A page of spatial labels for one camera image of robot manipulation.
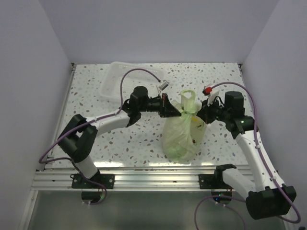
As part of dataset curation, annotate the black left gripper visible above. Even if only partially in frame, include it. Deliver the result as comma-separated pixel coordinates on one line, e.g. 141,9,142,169
139,93,181,118

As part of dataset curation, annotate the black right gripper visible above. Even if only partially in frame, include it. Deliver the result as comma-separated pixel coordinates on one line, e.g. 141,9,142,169
196,96,231,125

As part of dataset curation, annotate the light green avocado plastic bag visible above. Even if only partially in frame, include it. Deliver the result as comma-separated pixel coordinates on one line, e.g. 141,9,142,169
162,90,206,164

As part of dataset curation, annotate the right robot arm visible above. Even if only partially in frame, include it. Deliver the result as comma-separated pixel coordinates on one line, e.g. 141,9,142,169
197,90,296,219

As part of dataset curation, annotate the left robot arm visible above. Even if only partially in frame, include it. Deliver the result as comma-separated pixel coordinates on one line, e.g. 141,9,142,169
58,86,181,188

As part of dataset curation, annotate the yellow fake pear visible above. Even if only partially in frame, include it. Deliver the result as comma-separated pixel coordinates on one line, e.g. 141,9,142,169
191,116,206,130

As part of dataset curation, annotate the white plastic mesh basket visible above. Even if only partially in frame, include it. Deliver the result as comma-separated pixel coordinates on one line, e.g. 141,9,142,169
99,62,166,103

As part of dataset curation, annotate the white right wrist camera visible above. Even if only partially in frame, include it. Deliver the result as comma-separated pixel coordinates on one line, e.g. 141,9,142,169
202,87,219,105

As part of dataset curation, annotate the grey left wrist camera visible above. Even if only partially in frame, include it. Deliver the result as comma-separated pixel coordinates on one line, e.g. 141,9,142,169
156,80,169,96

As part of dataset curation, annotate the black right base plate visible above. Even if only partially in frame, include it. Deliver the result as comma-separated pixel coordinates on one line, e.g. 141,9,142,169
198,174,239,189

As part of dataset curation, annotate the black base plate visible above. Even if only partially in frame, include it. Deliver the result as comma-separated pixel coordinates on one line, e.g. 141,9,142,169
70,173,115,189
198,174,239,189

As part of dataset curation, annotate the aluminium rail frame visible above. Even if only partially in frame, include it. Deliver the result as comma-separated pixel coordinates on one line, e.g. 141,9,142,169
18,62,295,230

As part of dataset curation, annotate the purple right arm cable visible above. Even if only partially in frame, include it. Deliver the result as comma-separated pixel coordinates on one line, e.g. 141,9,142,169
194,81,302,230

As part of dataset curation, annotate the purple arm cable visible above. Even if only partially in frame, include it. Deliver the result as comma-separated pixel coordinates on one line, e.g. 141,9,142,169
39,68,164,207
194,81,302,230

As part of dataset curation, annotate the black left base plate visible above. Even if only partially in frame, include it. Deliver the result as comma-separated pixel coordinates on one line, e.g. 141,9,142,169
70,173,115,189

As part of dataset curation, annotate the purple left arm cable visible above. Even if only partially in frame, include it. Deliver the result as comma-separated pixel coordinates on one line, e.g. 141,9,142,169
39,68,164,207

